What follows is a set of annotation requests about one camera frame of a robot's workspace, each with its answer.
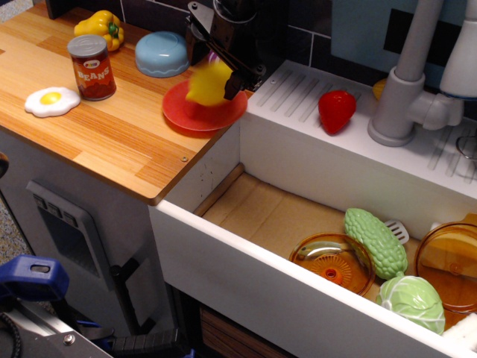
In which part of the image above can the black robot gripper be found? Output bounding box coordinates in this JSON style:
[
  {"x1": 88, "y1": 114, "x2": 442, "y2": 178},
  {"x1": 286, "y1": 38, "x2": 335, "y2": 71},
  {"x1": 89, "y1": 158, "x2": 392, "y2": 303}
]
[{"x1": 186, "y1": 1, "x2": 266, "y2": 100}]

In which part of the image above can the yellow toy lemon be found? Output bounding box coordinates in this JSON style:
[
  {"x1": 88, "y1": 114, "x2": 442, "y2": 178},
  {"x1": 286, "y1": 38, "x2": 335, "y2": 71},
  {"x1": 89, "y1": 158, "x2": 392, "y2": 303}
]
[{"x1": 186, "y1": 61, "x2": 233, "y2": 107}]

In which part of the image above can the pink translucent plate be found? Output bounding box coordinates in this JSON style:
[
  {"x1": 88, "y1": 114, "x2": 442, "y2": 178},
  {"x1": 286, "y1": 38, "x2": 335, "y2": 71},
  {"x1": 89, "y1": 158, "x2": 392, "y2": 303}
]
[{"x1": 162, "y1": 81, "x2": 248, "y2": 132}]

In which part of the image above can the purple striped toy onion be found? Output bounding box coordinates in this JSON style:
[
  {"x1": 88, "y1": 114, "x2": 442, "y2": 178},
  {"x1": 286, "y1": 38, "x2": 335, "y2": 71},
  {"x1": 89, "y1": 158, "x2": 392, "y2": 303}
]
[{"x1": 207, "y1": 51, "x2": 220, "y2": 64}]

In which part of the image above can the light blue upturned bowl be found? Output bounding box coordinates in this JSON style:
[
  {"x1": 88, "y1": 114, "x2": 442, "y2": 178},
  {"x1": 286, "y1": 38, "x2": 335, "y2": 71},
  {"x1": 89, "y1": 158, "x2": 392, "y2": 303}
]
[{"x1": 135, "y1": 31, "x2": 189, "y2": 78}]

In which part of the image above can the red toy strawberry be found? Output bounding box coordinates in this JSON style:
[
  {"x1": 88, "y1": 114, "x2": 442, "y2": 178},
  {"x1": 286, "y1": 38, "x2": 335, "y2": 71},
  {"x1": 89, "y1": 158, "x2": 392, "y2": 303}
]
[{"x1": 318, "y1": 90, "x2": 356, "y2": 135}]

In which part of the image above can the white toy sink basin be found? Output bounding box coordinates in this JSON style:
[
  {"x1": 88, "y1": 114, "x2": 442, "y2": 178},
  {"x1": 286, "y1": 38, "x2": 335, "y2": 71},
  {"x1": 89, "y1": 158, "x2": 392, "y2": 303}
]
[{"x1": 150, "y1": 61, "x2": 476, "y2": 357}]

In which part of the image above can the yellow toy bell pepper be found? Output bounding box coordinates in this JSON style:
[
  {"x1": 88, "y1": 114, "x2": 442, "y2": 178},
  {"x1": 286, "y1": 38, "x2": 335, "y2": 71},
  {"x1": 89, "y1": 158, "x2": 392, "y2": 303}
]
[{"x1": 74, "y1": 10, "x2": 124, "y2": 51}]

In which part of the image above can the toy beans can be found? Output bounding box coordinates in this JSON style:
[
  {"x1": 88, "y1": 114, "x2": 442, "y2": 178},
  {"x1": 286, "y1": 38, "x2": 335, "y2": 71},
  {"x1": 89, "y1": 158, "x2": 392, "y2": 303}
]
[{"x1": 67, "y1": 35, "x2": 116, "y2": 101}]

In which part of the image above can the yellow item behind faucet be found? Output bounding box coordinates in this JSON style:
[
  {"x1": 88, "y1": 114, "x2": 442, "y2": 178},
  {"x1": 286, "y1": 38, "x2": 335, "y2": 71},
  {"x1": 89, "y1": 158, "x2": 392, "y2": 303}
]
[{"x1": 372, "y1": 78, "x2": 387, "y2": 101}]

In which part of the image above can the toy fried egg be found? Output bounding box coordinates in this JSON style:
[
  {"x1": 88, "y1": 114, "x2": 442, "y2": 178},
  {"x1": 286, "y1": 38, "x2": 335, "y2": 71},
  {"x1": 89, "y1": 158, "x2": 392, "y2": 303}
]
[{"x1": 25, "y1": 87, "x2": 81, "y2": 118}]

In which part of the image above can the grey toy faucet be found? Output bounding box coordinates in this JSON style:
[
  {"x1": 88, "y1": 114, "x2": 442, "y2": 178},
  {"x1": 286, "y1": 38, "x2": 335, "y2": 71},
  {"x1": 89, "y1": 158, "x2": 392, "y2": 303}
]
[{"x1": 367, "y1": 1, "x2": 464, "y2": 147}]

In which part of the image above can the orange translucent pot lid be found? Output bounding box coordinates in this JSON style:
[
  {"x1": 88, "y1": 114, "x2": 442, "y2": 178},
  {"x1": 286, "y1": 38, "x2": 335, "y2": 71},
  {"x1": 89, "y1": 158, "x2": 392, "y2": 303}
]
[{"x1": 288, "y1": 233, "x2": 376, "y2": 296}]

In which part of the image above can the white bottle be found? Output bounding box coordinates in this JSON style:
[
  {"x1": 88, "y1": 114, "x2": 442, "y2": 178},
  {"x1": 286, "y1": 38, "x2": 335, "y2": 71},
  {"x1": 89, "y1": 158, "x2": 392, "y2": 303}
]
[{"x1": 440, "y1": 0, "x2": 476, "y2": 100}]

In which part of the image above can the white toy spatula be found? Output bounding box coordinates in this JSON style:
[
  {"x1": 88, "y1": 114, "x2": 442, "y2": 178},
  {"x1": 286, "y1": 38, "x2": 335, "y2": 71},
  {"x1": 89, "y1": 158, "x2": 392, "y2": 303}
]
[{"x1": 385, "y1": 219, "x2": 410, "y2": 245}]

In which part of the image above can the green toy bitter gourd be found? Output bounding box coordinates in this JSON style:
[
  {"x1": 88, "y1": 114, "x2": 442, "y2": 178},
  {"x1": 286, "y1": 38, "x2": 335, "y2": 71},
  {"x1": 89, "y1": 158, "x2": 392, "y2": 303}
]
[{"x1": 344, "y1": 208, "x2": 408, "y2": 280}]

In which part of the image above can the blue clamp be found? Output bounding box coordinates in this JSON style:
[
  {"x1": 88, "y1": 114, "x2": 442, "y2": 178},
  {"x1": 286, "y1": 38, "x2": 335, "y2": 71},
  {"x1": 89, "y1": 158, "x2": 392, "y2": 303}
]
[{"x1": 1, "y1": 254, "x2": 69, "y2": 303}]

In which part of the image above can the orange translucent pot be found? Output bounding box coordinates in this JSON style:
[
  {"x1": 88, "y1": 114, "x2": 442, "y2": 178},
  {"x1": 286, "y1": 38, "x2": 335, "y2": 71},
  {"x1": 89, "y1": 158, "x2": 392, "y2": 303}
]
[{"x1": 414, "y1": 213, "x2": 476, "y2": 314}]

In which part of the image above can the green toy cabbage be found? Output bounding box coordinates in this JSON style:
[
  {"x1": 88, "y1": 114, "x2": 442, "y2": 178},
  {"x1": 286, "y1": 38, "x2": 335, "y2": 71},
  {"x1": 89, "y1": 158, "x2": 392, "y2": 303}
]
[{"x1": 376, "y1": 275, "x2": 446, "y2": 335}]

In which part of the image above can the metal wire utensil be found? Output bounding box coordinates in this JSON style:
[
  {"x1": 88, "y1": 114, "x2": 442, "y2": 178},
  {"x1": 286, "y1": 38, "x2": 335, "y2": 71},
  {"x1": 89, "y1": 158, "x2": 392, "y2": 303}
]
[{"x1": 455, "y1": 135, "x2": 477, "y2": 163}]

